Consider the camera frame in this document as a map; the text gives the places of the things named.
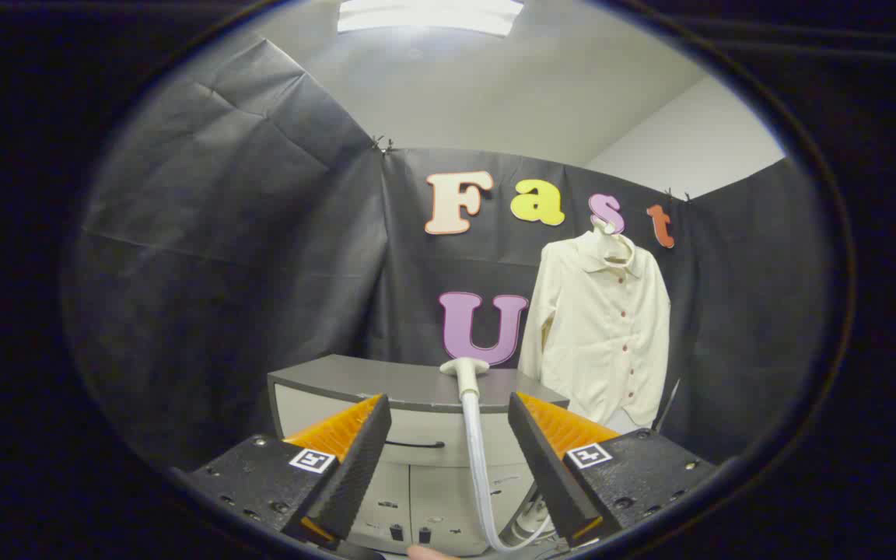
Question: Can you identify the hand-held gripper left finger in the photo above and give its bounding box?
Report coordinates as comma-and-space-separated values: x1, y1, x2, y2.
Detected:
172, 394, 392, 549

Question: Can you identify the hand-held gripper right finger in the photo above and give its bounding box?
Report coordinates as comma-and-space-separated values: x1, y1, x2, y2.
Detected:
508, 391, 717, 545

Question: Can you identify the cream button-up shirt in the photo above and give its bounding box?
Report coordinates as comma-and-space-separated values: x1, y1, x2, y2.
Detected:
518, 229, 671, 427

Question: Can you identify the white clothes hanger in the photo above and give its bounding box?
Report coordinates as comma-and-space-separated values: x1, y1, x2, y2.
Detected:
590, 219, 629, 265

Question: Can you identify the grey top white cabinet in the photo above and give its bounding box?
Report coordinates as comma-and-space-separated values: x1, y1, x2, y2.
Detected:
268, 355, 573, 557

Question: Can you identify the thin grey pole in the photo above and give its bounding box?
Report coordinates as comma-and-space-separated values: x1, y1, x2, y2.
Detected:
654, 379, 681, 432

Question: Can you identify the black backdrop cloth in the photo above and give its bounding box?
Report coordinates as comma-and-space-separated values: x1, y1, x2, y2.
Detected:
67, 35, 826, 475

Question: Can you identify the ceiling light panel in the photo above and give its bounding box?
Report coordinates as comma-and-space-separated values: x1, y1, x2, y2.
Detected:
337, 0, 525, 37

